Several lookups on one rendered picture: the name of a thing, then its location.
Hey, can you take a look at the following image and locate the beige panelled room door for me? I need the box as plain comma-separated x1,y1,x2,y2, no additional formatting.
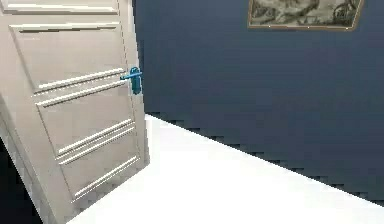
0,0,151,224

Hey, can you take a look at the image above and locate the blue door handle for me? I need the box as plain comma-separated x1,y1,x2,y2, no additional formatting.
119,66,143,96

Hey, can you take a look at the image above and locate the framed grey wall picture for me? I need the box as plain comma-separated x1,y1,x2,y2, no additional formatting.
247,0,366,32

